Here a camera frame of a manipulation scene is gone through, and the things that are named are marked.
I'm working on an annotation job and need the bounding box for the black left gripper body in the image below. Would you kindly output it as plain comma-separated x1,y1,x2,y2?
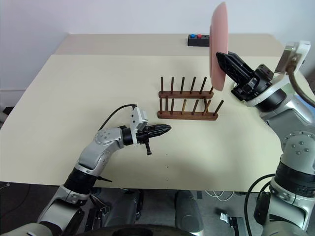
136,127,153,156

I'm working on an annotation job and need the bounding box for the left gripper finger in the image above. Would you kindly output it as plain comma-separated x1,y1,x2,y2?
147,124,172,132
147,130,171,139

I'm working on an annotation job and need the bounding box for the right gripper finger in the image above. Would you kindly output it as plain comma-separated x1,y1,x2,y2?
216,52,249,86
228,51,254,75

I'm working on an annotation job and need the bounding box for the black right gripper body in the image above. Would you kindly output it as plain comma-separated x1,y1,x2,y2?
230,64,274,102

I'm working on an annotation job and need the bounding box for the pink plate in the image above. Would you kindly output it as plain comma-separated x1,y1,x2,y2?
209,1,230,92

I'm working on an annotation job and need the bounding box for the wooden dish rack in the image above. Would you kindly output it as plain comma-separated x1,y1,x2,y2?
157,76,225,121

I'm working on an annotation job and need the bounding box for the black button box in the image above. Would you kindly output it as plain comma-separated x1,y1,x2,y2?
188,33,211,47

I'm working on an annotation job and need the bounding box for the black zip tie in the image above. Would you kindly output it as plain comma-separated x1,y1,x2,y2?
94,175,113,183

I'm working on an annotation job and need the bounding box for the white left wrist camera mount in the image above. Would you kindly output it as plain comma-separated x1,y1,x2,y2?
129,107,149,147

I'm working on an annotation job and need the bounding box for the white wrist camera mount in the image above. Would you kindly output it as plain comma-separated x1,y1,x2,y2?
129,107,149,147
245,40,312,108

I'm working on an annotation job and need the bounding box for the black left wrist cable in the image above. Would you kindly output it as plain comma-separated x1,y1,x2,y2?
98,104,137,131

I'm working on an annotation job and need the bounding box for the thick right wrist cable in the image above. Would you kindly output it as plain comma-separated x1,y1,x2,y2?
287,55,315,108

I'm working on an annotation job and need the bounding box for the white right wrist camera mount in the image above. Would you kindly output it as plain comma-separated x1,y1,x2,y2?
245,40,312,108

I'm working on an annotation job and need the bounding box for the thin white cable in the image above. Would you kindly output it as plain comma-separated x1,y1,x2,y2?
204,190,237,201

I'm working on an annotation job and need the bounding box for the black metal bracket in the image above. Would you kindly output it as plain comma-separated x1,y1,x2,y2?
88,194,111,230

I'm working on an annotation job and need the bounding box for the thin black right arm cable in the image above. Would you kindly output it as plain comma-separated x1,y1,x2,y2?
245,173,277,225

